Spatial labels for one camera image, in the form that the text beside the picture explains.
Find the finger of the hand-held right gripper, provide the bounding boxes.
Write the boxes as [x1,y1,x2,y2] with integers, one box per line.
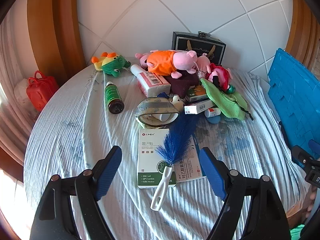
[291,145,316,168]

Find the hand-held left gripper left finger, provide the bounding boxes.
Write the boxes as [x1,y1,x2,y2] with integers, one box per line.
[30,145,123,240]

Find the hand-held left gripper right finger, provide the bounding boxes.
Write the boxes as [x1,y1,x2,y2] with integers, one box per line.
[199,147,292,240]

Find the white blue medicine box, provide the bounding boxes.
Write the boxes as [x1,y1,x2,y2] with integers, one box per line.
[174,134,208,181]

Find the blue brush white handle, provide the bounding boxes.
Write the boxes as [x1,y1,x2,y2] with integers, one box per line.
[150,115,201,212]

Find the blue plastic crate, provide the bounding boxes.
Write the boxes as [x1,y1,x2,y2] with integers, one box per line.
[267,47,320,160]

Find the green plush pouch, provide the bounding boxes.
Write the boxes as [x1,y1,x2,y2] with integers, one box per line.
[199,77,254,121]

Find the clear tape roll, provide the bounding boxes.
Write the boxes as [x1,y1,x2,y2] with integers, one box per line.
[135,97,180,128]

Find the maroon knit cloth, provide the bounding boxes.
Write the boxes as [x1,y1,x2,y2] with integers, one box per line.
[165,70,200,98]

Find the pig plush teal outfit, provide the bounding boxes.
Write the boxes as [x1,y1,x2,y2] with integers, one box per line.
[196,53,213,78]

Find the pig plush orange outfit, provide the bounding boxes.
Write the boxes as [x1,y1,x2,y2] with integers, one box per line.
[146,50,198,78]

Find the cloth-covered round desktop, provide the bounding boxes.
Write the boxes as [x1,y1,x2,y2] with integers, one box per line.
[24,65,310,240]

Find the person's right hand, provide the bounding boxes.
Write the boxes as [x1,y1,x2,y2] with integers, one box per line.
[306,188,317,220]

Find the green cloth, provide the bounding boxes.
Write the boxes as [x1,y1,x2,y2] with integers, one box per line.
[289,226,306,240]

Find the white bottle orange label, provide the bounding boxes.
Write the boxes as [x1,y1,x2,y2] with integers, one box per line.
[204,107,222,118]

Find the white box green stripe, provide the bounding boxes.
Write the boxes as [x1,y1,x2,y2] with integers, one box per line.
[184,99,213,115]

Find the white cup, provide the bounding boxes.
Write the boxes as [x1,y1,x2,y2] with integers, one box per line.
[150,113,173,123]

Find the brown bottle green label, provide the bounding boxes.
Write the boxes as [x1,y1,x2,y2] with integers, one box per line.
[104,81,125,115]

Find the small white bear plush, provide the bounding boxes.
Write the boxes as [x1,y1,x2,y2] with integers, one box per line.
[169,94,186,111]

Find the orange green box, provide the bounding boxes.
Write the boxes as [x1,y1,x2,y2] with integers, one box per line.
[185,85,209,103]

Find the pink white tissue pack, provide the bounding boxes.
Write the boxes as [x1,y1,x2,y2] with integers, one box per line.
[136,71,172,98]

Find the pig plush red dress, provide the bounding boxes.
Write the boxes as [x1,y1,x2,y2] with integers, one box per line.
[205,64,233,92]

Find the white tube bottle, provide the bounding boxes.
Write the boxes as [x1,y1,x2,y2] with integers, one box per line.
[130,64,146,78]

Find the red mini suitcase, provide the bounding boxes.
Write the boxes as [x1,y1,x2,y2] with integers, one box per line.
[26,70,59,112]

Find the green frog plush toy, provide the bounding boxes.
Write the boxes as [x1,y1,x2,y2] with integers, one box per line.
[91,52,132,77]

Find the pig plush blue outfit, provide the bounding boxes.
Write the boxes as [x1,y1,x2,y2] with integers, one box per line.
[135,52,151,68]

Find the white bag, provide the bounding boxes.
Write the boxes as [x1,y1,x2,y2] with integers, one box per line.
[14,78,34,105]

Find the black gift box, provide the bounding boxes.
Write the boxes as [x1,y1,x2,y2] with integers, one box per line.
[171,31,227,65]

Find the sheer curtain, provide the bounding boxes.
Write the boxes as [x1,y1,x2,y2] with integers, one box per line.
[0,5,62,178]

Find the brown wooden frame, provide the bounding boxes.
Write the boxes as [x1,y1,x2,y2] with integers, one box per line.
[284,0,316,67]
[27,0,87,82]

